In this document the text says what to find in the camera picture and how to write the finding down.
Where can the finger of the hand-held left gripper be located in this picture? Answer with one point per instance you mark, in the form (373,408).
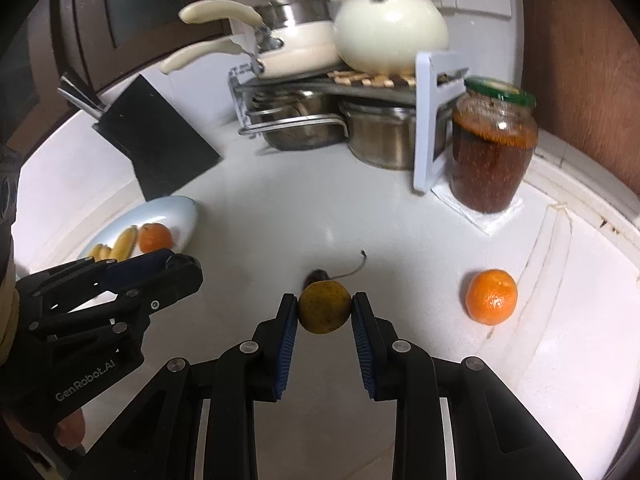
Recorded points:
(140,262)
(175,285)

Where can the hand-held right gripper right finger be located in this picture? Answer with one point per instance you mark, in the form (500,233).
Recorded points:
(362,345)

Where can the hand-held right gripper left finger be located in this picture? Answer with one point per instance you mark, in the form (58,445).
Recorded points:
(286,340)

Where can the orange mandarin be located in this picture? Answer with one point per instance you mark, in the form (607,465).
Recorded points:
(155,237)
(490,297)

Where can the yellow-green pear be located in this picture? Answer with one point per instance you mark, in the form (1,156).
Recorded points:
(325,307)

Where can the grey-blue oval plate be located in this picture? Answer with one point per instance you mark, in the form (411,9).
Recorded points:
(175,215)

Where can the person's left hand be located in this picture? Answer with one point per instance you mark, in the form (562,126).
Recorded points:
(70,427)

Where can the yellow banana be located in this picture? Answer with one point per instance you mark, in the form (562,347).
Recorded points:
(125,242)
(100,252)

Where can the black knife block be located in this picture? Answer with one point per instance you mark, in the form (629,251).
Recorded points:
(155,145)

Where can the white folded paper towel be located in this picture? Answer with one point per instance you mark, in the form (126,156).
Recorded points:
(492,221)

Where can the glass jar with green lid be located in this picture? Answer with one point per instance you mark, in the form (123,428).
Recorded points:
(492,170)

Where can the white two-tier pot rack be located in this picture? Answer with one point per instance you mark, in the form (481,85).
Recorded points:
(430,125)

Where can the cream pan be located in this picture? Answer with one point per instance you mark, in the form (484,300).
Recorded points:
(300,52)

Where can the wooden checkered trivet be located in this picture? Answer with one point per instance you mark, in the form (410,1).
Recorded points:
(360,80)

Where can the cream lidded pot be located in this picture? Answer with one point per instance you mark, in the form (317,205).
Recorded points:
(390,35)

